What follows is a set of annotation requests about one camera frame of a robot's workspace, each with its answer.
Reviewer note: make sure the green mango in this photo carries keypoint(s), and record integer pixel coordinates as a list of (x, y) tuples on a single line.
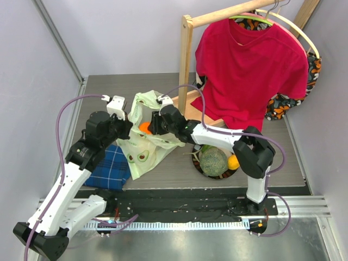
[(206, 147)]

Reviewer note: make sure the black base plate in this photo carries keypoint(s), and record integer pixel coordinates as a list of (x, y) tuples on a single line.
[(184, 205)]

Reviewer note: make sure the green cantaloupe melon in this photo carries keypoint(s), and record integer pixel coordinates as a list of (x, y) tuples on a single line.
[(214, 162)]

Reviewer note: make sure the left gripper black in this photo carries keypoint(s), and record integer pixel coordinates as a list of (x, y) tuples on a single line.
[(127, 125)]

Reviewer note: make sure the orange black patterned garment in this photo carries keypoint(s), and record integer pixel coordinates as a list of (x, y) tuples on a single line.
[(312, 73)]

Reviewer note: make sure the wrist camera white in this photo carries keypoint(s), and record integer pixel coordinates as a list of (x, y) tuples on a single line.
[(115, 106), (164, 100)]

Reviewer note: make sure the black fruit plate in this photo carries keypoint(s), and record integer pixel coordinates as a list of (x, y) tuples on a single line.
[(195, 155)]

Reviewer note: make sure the cream clothes hanger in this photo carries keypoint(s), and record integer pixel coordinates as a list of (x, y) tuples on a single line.
[(295, 28)]

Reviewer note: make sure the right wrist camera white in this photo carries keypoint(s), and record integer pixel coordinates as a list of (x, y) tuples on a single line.
[(164, 100)]

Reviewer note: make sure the white slotted cable duct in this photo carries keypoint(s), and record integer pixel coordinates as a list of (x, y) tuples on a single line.
[(159, 226)]

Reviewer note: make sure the yellow lemon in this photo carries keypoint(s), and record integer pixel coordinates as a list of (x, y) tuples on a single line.
[(233, 163)]

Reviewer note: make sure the orange fruit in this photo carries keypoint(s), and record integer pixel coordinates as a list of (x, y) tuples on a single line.
[(144, 127)]

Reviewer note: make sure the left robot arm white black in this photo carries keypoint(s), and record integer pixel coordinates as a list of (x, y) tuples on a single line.
[(50, 229)]

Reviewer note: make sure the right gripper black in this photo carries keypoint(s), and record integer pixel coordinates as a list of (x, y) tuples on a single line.
[(154, 124)]

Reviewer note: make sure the blue plaid cloth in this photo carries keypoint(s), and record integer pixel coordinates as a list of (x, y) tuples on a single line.
[(112, 172)]

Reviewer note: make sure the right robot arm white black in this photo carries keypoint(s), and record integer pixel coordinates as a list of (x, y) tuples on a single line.
[(254, 154)]

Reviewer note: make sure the red t-shirt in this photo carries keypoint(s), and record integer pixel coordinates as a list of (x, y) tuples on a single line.
[(250, 79)]

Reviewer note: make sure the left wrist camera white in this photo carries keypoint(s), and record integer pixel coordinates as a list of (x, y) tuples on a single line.
[(115, 106)]

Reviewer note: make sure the green clothes hanger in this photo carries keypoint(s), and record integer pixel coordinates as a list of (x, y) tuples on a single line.
[(265, 19)]

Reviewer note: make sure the wooden clothes rack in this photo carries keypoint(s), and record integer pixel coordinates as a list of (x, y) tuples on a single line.
[(188, 24)]

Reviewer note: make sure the green avocado plastic bag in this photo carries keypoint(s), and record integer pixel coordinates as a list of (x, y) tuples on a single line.
[(145, 151)]

